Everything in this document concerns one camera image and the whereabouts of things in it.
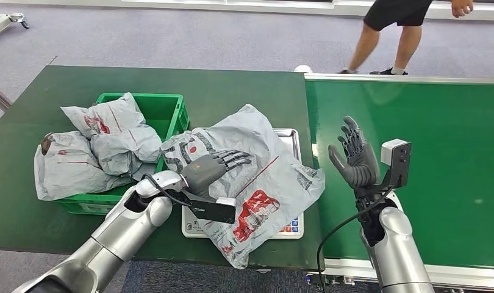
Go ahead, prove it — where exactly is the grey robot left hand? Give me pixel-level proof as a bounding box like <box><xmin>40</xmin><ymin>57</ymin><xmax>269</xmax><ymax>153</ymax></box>
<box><xmin>181</xmin><ymin>150</ymin><xmax>253</xmax><ymax>200</ymax></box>

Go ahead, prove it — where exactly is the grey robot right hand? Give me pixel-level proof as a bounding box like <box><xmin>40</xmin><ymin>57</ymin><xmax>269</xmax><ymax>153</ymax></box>
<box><xmin>328</xmin><ymin>115</ymin><xmax>382</xmax><ymax>191</ymax></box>

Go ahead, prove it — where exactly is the grey package with red print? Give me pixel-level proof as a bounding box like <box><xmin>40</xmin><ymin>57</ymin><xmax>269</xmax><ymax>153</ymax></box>
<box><xmin>160</xmin><ymin>103</ymin><xmax>326</xmax><ymax>270</ymax></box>

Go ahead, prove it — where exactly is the green plastic basket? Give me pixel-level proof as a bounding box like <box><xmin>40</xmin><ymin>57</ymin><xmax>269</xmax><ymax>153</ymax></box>
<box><xmin>54</xmin><ymin>92</ymin><xmax>190</xmax><ymax>216</ymax></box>

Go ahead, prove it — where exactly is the white electronic weighing scale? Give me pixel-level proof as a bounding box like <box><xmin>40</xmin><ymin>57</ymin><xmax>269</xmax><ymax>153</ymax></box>
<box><xmin>181</xmin><ymin>128</ymin><xmax>305</xmax><ymax>241</ymax></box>

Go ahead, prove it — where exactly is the small crumpled grey package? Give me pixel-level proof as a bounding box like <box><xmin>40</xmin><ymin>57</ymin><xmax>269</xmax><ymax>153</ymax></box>
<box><xmin>90</xmin><ymin>124</ymin><xmax>163</xmax><ymax>181</ymax></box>

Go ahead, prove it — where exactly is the grey package with red stripes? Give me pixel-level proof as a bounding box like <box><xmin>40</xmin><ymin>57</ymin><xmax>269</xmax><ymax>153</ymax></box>
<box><xmin>60</xmin><ymin>92</ymin><xmax>147</xmax><ymax>141</ymax></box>

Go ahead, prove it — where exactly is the large crumpled grey package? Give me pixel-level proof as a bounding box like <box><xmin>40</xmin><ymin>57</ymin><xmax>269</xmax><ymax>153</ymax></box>
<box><xmin>33</xmin><ymin>131</ymin><xmax>135</xmax><ymax>202</ymax></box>

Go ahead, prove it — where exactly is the green conveyor belt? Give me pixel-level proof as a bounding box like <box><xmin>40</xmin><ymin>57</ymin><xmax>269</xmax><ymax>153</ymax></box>
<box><xmin>294</xmin><ymin>64</ymin><xmax>494</xmax><ymax>293</ymax></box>

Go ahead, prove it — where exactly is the person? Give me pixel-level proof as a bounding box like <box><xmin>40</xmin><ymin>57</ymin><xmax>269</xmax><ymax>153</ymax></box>
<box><xmin>337</xmin><ymin>0</ymin><xmax>474</xmax><ymax>76</ymax></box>

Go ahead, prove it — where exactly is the person's hand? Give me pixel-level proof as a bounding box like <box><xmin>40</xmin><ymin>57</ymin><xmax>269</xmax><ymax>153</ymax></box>
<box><xmin>451</xmin><ymin>0</ymin><xmax>474</xmax><ymax>18</ymax></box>

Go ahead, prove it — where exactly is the white trolley leg with caster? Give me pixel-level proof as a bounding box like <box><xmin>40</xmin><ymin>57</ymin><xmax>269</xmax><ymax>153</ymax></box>
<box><xmin>0</xmin><ymin>12</ymin><xmax>30</xmax><ymax>40</ymax></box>

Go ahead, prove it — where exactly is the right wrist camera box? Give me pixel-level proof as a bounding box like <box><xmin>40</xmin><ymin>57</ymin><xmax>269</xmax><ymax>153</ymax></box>
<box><xmin>378</xmin><ymin>139</ymin><xmax>413</xmax><ymax>192</ymax></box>

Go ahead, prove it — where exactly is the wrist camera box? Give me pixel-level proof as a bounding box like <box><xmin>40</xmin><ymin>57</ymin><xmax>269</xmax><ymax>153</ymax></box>
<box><xmin>378</xmin><ymin>139</ymin><xmax>413</xmax><ymax>192</ymax></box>
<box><xmin>166</xmin><ymin>189</ymin><xmax>237</xmax><ymax>225</ymax></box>

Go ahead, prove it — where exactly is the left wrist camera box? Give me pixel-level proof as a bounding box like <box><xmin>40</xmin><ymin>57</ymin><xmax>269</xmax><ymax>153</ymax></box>
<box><xmin>166</xmin><ymin>189</ymin><xmax>237</xmax><ymax>225</ymax></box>

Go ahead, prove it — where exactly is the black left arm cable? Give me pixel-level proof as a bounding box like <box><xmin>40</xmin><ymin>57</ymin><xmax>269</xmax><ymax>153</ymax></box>
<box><xmin>143</xmin><ymin>173</ymin><xmax>200</xmax><ymax>211</ymax></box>

